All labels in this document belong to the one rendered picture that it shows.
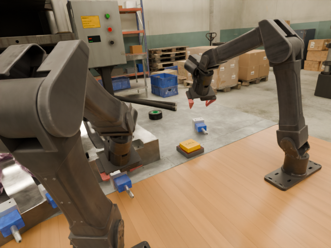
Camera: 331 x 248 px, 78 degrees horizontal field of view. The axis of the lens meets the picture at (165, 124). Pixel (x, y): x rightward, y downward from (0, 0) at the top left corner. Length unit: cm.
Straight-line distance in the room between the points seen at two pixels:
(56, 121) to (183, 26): 814
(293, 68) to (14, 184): 85
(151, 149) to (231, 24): 897
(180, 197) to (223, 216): 13
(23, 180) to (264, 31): 82
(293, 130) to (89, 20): 128
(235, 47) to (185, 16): 766
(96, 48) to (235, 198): 123
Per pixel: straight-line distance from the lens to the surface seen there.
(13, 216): 64
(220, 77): 455
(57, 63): 24
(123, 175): 67
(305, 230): 62
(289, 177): 75
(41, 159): 26
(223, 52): 76
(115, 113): 41
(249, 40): 71
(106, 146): 56
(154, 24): 783
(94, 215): 35
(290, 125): 69
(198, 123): 98
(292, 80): 67
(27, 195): 72
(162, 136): 97
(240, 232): 57
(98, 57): 151
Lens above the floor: 123
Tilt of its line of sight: 23 degrees down
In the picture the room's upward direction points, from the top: 5 degrees counter-clockwise
